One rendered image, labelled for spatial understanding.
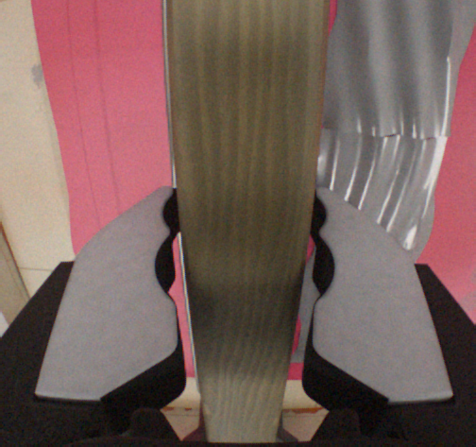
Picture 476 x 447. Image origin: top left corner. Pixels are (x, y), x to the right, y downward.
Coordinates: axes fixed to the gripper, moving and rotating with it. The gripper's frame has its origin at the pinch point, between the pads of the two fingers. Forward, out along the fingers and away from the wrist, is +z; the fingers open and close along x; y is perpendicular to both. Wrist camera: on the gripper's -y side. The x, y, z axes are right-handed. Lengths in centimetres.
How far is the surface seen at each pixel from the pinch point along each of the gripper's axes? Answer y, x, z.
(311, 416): 25.4, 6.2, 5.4
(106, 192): 3.5, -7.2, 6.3
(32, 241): 7.0, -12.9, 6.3
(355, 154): 1.1, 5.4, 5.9
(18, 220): 5.5, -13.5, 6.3
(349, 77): -2.6, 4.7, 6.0
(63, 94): -1.9, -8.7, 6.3
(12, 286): 9.8, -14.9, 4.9
